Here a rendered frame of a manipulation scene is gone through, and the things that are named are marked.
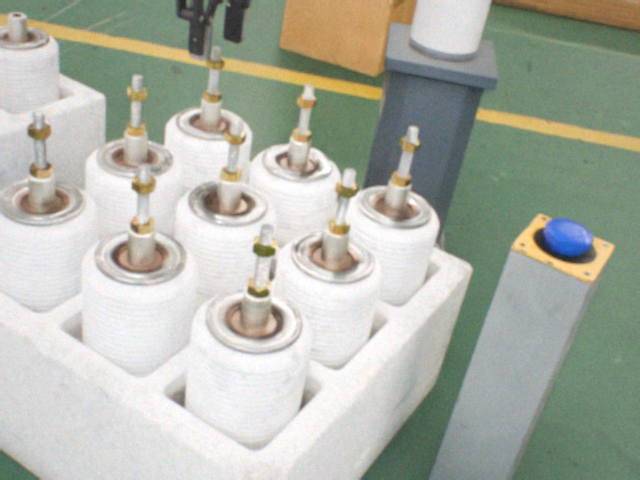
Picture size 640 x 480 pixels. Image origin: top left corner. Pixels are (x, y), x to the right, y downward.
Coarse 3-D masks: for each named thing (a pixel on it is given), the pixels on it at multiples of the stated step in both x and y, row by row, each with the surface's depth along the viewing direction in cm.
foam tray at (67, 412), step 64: (448, 256) 87; (0, 320) 68; (64, 320) 70; (384, 320) 77; (448, 320) 87; (0, 384) 73; (64, 384) 67; (128, 384) 64; (320, 384) 68; (384, 384) 74; (64, 448) 71; (128, 448) 65; (192, 448) 60; (320, 448) 65
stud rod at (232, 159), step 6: (234, 120) 70; (240, 120) 70; (234, 126) 70; (240, 126) 71; (234, 132) 71; (240, 132) 71; (228, 150) 72; (234, 150) 72; (228, 156) 72; (234, 156) 72; (228, 162) 73; (234, 162) 73; (228, 168) 73; (234, 168) 73
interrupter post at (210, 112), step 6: (204, 102) 86; (210, 102) 86; (216, 102) 86; (204, 108) 86; (210, 108) 86; (216, 108) 86; (204, 114) 87; (210, 114) 87; (216, 114) 87; (204, 120) 87; (210, 120) 87; (216, 120) 87; (204, 126) 88; (210, 126) 87; (216, 126) 88
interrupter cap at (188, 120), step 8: (184, 112) 89; (192, 112) 90; (224, 112) 91; (176, 120) 87; (184, 120) 88; (192, 120) 88; (224, 120) 90; (184, 128) 86; (192, 128) 86; (200, 128) 87; (216, 128) 88; (224, 128) 88; (192, 136) 85; (200, 136) 85; (208, 136) 85; (216, 136) 86
